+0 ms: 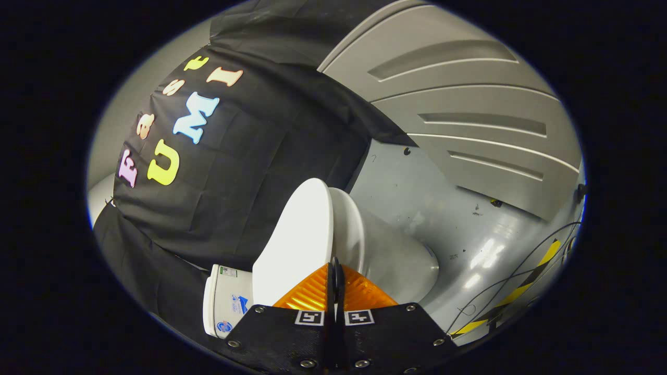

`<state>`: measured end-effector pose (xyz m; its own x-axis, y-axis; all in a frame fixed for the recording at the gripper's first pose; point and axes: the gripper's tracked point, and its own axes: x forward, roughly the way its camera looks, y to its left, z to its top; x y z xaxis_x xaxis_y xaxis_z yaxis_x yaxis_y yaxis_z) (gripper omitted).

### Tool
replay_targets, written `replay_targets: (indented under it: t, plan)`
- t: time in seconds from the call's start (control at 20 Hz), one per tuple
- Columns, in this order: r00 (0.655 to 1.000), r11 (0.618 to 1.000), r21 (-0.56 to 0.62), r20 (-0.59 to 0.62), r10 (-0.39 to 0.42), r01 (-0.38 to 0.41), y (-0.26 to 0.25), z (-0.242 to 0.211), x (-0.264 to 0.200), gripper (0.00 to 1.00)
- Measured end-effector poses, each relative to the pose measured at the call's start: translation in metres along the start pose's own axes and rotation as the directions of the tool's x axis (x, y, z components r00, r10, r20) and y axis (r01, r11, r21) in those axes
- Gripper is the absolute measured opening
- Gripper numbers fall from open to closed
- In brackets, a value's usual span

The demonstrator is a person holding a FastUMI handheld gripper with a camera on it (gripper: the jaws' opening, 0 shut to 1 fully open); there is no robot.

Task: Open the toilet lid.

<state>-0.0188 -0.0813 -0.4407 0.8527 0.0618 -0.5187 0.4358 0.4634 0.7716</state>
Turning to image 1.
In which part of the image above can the black backdrop cloth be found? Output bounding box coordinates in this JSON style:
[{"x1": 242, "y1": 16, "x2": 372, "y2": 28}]
[{"x1": 93, "y1": 0, "x2": 417, "y2": 340}]

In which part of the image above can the yellow black hazard tape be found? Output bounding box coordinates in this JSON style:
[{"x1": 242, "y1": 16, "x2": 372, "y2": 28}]
[{"x1": 450, "y1": 239, "x2": 563, "y2": 337}]

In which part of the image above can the white toilet tank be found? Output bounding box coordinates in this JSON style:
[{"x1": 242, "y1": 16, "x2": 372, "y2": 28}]
[{"x1": 203, "y1": 264, "x2": 254, "y2": 340}]

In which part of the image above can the black cable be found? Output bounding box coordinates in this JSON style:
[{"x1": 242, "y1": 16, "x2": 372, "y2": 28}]
[{"x1": 447, "y1": 221, "x2": 582, "y2": 335}]

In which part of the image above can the white toilet bowl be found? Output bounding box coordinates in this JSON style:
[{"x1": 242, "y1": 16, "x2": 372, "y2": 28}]
[{"x1": 360, "y1": 207, "x2": 440, "y2": 306}]

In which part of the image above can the grey panelled door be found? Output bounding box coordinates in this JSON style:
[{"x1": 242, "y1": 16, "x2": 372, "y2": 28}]
[{"x1": 317, "y1": 0, "x2": 583, "y2": 222}]

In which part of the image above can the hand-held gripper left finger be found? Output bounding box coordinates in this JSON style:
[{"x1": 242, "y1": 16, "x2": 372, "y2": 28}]
[{"x1": 214, "y1": 256, "x2": 338, "y2": 374}]

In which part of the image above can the white toilet lid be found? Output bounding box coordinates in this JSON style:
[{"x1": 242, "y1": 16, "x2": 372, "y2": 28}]
[{"x1": 252, "y1": 178, "x2": 335, "y2": 308}]

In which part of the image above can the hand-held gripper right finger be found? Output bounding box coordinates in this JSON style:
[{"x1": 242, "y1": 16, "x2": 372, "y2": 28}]
[{"x1": 336, "y1": 257, "x2": 460, "y2": 374}]

